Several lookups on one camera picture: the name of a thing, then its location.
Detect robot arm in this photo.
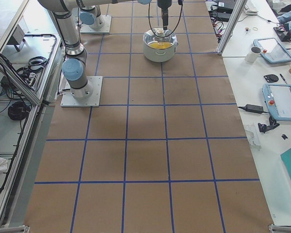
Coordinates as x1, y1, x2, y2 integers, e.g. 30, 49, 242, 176
39, 0, 120, 99
76, 5, 112, 34

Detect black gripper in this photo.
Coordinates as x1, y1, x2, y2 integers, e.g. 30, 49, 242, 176
157, 0, 172, 30

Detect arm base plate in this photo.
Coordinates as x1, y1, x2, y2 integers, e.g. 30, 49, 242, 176
61, 76, 103, 107
80, 14, 112, 34

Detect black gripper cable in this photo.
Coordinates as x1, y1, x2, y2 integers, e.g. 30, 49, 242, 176
147, 0, 184, 41

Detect pale green cooking pot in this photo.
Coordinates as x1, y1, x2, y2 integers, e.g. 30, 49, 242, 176
143, 43, 178, 63

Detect yellow corn cob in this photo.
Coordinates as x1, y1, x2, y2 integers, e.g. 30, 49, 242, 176
148, 41, 173, 50

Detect blue teach pendant near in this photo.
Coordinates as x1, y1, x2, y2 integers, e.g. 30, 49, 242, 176
262, 83, 291, 121

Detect white paper cup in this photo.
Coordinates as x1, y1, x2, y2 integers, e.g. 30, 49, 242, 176
244, 46, 261, 64

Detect coiled black cable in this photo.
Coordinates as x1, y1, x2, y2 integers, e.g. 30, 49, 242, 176
7, 101, 31, 121

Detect black power brick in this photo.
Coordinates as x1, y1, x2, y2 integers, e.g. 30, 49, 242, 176
238, 104, 268, 114

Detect aluminium frame post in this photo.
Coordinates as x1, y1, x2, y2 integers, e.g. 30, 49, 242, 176
216, 0, 247, 55

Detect glass pot lid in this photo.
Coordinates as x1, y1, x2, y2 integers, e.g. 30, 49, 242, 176
143, 27, 178, 45

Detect blue teach pendant far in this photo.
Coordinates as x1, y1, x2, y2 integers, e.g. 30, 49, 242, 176
253, 37, 291, 64

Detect blue teach pendant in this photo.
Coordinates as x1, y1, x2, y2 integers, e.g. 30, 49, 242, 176
253, 37, 291, 64
262, 83, 291, 121

